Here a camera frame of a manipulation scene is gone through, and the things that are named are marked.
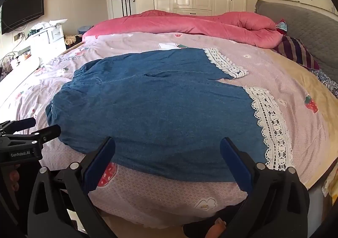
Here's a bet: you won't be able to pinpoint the person's left hand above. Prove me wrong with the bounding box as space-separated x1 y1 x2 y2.
9 165 21 192

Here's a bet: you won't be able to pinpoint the person's foot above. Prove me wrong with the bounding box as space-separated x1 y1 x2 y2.
183 217 228 238

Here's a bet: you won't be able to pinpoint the tan bed sheet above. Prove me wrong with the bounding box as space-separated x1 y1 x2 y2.
265 49 338 154

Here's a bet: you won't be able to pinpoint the white drawer cabinet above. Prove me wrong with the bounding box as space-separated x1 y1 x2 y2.
26 19 68 56

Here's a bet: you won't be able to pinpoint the blue patterned cloth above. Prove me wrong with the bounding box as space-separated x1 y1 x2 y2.
314 69 338 99

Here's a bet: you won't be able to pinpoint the pink quilt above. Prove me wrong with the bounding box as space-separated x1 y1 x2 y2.
82 9 283 49

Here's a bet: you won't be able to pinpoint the striped purple tan garment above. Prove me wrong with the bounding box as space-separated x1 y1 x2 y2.
272 35 321 70

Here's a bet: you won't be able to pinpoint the beige patterned bundle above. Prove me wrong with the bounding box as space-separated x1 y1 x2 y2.
65 35 80 46

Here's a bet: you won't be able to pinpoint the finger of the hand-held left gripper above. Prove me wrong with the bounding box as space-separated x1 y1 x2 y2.
9 117 36 132
16 124 62 147

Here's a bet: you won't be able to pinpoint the small teal red cloth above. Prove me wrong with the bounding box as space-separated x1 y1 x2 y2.
275 19 288 35

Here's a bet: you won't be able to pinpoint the grey quilted headboard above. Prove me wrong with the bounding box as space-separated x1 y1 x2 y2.
255 0 338 91

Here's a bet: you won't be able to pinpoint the black flat screen television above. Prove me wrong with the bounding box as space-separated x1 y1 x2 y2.
0 0 45 35

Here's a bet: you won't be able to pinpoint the pink strawberry print bedsheet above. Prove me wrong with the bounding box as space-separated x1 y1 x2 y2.
0 31 338 229

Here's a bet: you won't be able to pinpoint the blue denim lace-trimmed pants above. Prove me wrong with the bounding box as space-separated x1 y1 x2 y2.
45 47 295 183

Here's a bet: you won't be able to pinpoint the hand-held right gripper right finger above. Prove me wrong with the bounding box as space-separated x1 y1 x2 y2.
220 137 310 238

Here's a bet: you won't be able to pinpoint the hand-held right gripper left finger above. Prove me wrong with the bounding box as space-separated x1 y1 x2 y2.
28 136 117 238

